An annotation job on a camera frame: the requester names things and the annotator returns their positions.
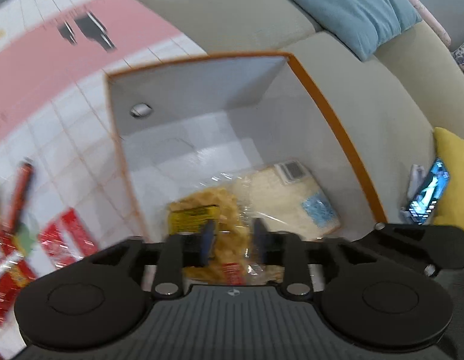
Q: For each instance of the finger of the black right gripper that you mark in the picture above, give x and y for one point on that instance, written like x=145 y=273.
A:
x=428 y=249

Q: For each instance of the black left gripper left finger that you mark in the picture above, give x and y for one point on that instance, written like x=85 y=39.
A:
x=105 y=296

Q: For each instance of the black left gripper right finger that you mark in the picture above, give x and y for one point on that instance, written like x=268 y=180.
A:
x=365 y=298

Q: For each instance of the peanut snack bag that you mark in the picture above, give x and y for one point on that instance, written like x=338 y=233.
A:
x=15 y=271

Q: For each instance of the yellow waffle snack bag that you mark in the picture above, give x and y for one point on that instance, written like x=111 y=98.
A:
x=228 y=260

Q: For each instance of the pink sausage stick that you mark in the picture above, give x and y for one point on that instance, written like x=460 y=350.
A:
x=24 y=179

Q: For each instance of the bagged sliced white bread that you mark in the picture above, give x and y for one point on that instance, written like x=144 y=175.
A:
x=287 y=198

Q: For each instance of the yellow cushion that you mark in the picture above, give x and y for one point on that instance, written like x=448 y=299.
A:
x=450 y=149

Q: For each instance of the smartphone with lit screen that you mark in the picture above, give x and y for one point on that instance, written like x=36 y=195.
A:
x=425 y=191

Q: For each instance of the red snack packet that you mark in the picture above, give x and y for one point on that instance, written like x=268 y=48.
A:
x=65 y=240

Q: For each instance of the beige fabric sofa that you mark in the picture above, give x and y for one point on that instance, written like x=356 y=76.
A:
x=388 y=104

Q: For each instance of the orange white cardboard box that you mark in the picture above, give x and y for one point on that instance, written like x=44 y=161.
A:
x=188 y=123

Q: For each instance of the light blue cushion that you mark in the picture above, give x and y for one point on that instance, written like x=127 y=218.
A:
x=362 y=25

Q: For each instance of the pink white checkered mat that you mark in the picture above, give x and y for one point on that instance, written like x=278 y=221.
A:
x=55 y=56

